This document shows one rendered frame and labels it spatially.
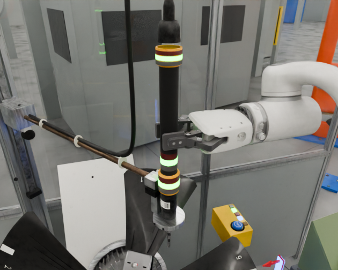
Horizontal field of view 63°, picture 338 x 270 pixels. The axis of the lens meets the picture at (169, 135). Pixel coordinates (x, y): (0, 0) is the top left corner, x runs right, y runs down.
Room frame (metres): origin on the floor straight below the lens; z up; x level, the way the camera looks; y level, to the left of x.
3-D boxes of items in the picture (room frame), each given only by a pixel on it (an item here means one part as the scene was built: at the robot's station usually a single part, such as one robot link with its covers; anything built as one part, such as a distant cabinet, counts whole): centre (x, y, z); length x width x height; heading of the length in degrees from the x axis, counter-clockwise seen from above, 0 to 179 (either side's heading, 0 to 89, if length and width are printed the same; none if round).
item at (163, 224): (0.46, 0.01, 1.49); 0.09 x 0.07 x 0.10; 52
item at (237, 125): (0.49, -0.10, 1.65); 0.11 x 0.10 x 0.07; 107
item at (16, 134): (0.87, 0.54, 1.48); 0.05 x 0.03 x 0.62; 142
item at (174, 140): (0.43, -0.02, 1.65); 0.07 x 0.03 x 0.03; 107
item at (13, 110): (0.84, 0.50, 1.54); 0.10 x 0.07 x 0.08; 52
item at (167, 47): (0.45, 0.00, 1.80); 0.04 x 0.04 x 0.03
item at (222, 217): (0.84, -0.26, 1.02); 0.16 x 0.10 x 0.11; 17
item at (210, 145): (0.44, -0.08, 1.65); 0.08 x 0.06 x 0.01; 169
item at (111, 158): (0.64, 0.24, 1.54); 0.54 x 0.01 x 0.01; 52
